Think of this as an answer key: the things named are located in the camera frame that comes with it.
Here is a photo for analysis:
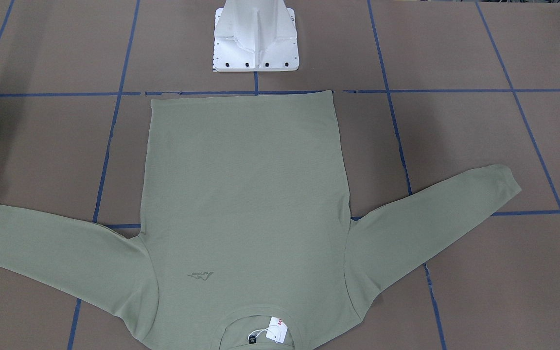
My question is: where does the white shirt price tag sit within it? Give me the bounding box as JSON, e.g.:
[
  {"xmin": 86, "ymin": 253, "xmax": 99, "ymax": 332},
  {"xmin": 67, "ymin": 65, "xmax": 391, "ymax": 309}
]
[{"xmin": 247, "ymin": 316, "xmax": 288, "ymax": 344}]

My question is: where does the olive green long-sleeve shirt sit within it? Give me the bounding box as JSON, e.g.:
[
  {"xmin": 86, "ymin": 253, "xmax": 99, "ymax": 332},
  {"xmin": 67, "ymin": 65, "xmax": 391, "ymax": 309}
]
[{"xmin": 0, "ymin": 91, "xmax": 521, "ymax": 350}]

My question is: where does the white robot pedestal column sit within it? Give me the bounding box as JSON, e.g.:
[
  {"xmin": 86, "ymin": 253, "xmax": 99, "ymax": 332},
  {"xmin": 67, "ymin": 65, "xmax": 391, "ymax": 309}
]
[{"xmin": 212, "ymin": 0, "xmax": 300, "ymax": 72}]

